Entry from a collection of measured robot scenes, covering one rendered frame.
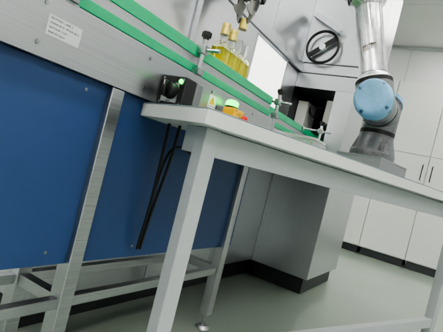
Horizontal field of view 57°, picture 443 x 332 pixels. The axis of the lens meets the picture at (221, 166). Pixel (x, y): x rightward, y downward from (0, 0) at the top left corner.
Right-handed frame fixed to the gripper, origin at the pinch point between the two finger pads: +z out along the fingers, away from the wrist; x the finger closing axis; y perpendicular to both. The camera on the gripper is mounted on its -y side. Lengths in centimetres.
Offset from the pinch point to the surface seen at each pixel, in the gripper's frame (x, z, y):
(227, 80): 13.9, 29.9, 22.4
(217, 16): -11.9, -0.6, 2.4
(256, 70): -12.8, 7.7, -41.6
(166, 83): 21, 42, 60
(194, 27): -12.8, 9.2, 13.5
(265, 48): -12.9, -5.1, -45.5
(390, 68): -31, -120, -421
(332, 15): -4, -48, -102
